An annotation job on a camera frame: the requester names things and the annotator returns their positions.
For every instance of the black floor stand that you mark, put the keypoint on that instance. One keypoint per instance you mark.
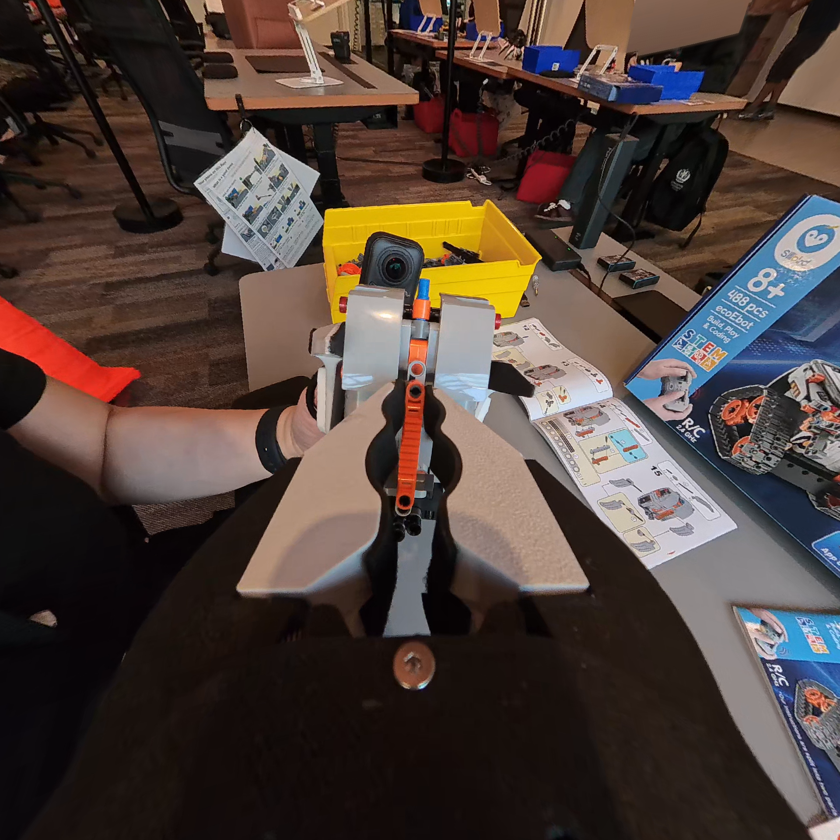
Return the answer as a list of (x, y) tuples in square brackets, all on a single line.
[(443, 170), (148, 216)]

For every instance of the grey building block vehicle model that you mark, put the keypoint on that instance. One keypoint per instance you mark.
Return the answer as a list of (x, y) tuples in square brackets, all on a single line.
[(374, 341)]

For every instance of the small blue printed manual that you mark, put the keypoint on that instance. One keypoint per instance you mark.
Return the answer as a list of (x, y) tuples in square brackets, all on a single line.
[(800, 709)]

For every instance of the person's left hand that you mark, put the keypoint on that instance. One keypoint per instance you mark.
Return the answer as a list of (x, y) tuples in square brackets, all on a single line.
[(298, 420)]

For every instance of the black wristband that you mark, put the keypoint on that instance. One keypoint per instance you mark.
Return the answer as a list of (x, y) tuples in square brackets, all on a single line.
[(269, 439)]

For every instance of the black backpack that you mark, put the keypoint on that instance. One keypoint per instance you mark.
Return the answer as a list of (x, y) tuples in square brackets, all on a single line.
[(686, 184)]

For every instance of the hanging printed instruction sheets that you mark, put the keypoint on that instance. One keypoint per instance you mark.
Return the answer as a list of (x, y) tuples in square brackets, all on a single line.
[(262, 197)]

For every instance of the blue plastic bin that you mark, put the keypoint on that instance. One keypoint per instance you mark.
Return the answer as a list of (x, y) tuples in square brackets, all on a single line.
[(669, 82), (551, 59)]

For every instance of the yellow plastic bin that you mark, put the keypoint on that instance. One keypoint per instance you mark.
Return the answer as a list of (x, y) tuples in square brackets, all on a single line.
[(512, 282)]

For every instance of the red bag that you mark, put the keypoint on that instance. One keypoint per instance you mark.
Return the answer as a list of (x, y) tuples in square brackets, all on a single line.
[(430, 117), (472, 134), (544, 177)]

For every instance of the black charger box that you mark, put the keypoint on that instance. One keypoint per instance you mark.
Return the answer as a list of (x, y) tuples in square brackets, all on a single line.
[(554, 253)]

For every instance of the open instruction booklet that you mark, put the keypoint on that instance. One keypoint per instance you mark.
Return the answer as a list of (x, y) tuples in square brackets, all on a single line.
[(623, 472)]

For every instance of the black office chair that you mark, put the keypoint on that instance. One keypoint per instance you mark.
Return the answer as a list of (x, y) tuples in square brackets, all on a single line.
[(164, 98), (33, 92)]

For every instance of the large blue toy box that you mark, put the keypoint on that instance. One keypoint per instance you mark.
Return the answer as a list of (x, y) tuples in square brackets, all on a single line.
[(754, 394)]

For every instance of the pile of building block pieces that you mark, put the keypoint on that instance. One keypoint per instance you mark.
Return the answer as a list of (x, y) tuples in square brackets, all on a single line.
[(459, 253)]

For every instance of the dark red sneaker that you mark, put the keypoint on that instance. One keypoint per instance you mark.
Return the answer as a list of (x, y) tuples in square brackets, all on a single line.
[(552, 210)]

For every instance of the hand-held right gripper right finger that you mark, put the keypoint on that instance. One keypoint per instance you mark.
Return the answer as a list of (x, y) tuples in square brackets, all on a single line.
[(518, 525)]

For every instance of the grey desk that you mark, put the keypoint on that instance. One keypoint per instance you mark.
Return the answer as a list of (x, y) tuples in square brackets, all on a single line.
[(282, 315)]

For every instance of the person's left forearm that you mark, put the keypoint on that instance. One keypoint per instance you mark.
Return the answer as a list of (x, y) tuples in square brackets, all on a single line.
[(164, 446)]

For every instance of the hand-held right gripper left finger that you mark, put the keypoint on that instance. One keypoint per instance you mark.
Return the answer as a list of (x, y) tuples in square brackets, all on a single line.
[(315, 525)]

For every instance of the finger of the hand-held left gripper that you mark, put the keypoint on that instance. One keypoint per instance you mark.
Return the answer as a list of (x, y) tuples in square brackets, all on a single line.
[(326, 367), (484, 407)]

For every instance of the long wooden background desk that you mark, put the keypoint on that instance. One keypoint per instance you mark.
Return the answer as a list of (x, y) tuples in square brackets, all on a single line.
[(715, 103)]

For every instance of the small black battery pack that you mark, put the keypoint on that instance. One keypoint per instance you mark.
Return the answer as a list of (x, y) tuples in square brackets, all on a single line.
[(640, 279), (615, 262)]

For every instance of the orange traffic cone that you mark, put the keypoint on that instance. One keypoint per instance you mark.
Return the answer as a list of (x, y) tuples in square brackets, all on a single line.
[(52, 354)]

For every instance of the person's black shirt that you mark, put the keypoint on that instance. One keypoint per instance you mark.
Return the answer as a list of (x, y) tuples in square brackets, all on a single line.
[(52, 558)]

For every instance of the blue flat box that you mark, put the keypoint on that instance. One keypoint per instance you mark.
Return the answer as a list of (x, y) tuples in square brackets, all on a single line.
[(620, 90)]

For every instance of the brown leather chair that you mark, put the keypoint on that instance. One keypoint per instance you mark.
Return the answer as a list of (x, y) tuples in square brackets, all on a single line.
[(256, 23)]

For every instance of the orange toothed rack piece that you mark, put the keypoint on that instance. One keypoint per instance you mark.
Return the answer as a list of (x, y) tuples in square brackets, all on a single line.
[(410, 446)]

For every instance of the white phone stand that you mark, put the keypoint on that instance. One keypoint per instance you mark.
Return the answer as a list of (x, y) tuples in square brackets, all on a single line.
[(600, 56), (308, 82)]

